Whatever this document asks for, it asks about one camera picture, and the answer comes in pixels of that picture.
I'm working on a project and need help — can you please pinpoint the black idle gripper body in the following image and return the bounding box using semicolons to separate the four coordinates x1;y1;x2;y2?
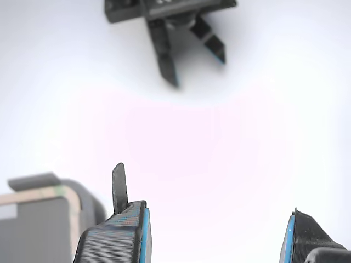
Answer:
103;0;238;28

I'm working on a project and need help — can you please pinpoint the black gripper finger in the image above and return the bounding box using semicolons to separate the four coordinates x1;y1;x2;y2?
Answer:
279;207;348;263
72;162;152;263

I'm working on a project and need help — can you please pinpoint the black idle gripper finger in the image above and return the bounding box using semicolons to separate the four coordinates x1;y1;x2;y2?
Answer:
189;15;228;65
146;18;181;89

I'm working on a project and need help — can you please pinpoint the tan rectangular frame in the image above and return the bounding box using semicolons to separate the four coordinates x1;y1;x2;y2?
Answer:
0;185;84;263

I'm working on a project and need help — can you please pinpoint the grey 3D-printed frame holder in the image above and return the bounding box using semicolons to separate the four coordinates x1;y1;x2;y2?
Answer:
0;171;108;263

